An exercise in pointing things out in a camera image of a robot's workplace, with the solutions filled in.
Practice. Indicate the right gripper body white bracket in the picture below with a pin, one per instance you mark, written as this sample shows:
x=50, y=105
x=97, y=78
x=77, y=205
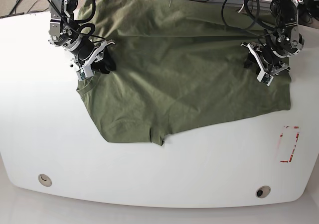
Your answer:
x=87, y=52

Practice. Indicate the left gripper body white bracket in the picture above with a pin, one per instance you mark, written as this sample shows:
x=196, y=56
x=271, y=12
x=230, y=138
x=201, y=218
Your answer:
x=266, y=60

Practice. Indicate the olive green t-shirt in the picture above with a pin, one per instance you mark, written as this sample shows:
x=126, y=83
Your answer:
x=180, y=66

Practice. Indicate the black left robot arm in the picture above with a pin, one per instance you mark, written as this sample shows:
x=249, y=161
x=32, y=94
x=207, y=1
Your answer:
x=281, y=41

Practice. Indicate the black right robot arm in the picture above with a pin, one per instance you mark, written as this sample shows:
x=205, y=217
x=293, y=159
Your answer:
x=65, y=29

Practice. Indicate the red tape rectangle marking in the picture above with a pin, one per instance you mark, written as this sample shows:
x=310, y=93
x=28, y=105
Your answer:
x=287, y=143

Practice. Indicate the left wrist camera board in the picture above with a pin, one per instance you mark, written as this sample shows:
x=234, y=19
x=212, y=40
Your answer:
x=265, y=78

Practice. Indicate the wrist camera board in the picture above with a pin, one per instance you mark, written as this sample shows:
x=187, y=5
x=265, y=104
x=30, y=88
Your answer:
x=265, y=78
x=84, y=74

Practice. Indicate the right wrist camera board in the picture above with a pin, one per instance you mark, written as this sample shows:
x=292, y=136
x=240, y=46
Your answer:
x=84, y=74

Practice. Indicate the right table cable grommet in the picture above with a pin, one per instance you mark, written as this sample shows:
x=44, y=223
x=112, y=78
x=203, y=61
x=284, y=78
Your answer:
x=263, y=192

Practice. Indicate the table cable grommet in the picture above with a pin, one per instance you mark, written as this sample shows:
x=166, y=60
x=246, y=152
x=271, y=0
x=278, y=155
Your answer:
x=44, y=180
x=263, y=192

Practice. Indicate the left table cable grommet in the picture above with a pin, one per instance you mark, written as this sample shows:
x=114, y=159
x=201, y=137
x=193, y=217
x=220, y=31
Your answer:
x=44, y=180

